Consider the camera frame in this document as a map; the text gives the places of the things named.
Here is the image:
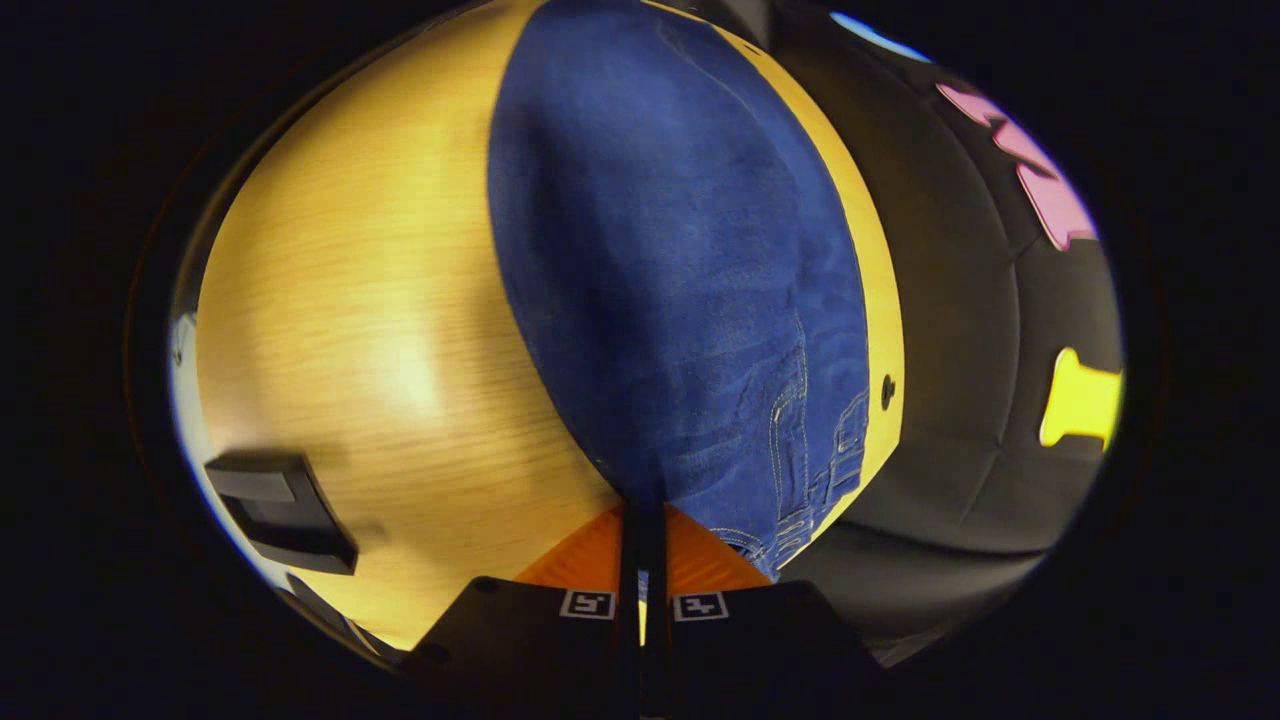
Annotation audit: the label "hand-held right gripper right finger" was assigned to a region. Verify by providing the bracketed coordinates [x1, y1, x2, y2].
[642, 500, 886, 720]

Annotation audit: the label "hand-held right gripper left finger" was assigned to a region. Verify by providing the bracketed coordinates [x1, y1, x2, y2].
[400, 500, 643, 720]

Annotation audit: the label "blue denim jeans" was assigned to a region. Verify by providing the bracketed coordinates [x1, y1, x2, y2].
[487, 0, 871, 581]

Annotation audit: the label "black box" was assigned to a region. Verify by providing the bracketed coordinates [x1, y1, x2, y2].
[205, 450, 359, 577]

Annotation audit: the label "black backdrop cloth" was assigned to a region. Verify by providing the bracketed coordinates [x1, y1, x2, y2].
[690, 0, 1126, 661]

